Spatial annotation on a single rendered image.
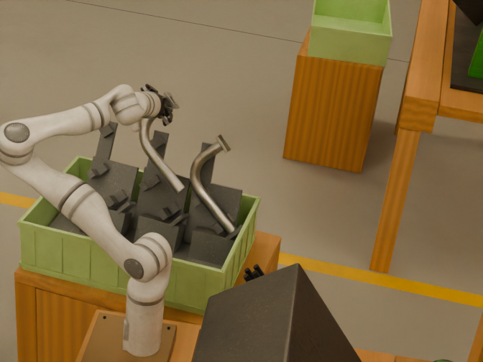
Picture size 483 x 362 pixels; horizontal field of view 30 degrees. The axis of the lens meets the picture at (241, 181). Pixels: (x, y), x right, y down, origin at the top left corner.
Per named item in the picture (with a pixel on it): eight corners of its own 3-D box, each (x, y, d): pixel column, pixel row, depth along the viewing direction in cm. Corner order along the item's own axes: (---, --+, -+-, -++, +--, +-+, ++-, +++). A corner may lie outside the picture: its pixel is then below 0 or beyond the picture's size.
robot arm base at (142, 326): (121, 354, 224) (123, 302, 215) (127, 328, 232) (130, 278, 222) (157, 359, 224) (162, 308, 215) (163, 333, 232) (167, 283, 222)
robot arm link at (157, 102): (118, 106, 251) (110, 106, 245) (149, 83, 248) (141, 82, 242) (136, 133, 251) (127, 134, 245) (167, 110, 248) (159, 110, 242)
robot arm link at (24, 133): (88, 90, 225) (83, 110, 232) (-11, 123, 211) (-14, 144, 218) (106, 118, 222) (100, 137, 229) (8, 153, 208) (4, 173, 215)
